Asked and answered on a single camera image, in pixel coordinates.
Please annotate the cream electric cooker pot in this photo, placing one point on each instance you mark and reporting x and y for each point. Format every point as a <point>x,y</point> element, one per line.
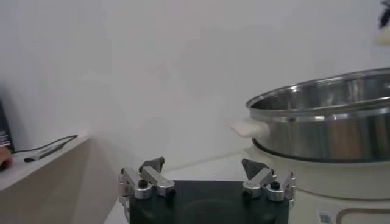
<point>320,182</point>

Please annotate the grey usb hub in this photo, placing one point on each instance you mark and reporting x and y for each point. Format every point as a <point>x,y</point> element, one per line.
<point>45,153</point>

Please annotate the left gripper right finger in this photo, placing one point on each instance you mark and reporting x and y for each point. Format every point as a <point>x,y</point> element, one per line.
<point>262,181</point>

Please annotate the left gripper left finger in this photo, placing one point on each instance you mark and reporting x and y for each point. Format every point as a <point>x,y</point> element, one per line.
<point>155,179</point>

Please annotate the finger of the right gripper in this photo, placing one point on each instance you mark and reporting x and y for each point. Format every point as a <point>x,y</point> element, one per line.
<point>385,18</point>

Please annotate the person's hand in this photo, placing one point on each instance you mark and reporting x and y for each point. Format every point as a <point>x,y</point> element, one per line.
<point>4,158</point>

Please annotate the white side table with mouse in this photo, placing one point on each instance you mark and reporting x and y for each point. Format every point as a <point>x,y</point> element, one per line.
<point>18,176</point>

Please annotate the black laptop with dark screen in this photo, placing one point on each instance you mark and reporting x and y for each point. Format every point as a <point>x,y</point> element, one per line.
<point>4,134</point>

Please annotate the stainless steel steamer basket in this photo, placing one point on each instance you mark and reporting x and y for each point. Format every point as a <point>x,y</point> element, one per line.
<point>320,137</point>

